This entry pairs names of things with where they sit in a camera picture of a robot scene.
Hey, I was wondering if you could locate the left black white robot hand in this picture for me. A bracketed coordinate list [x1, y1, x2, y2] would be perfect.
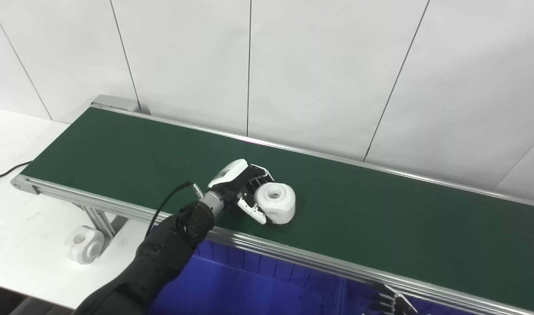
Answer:
[207, 158, 276, 226]

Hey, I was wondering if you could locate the white cylindrical part with holes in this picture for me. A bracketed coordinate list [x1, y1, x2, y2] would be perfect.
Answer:
[65, 225, 105, 265]
[254, 182, 297, 225]

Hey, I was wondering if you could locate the blue plastic bin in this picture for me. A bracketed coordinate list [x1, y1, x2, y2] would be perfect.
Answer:
[147, 238, 347, 315]
[341, 280, 471, 315]

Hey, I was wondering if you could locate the green conveyor belt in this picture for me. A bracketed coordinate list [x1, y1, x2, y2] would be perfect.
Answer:
[11, 105, 534, 315]

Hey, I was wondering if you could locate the aluminium conveyor support leg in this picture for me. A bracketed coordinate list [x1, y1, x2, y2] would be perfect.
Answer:
[72, 203, 128, 239]

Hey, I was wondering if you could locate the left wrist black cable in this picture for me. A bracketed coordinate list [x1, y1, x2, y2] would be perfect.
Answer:
[145, 181, 204, 237]

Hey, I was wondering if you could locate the black power cable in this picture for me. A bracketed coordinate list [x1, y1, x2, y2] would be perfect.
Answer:
[0, 161, 33, 185]

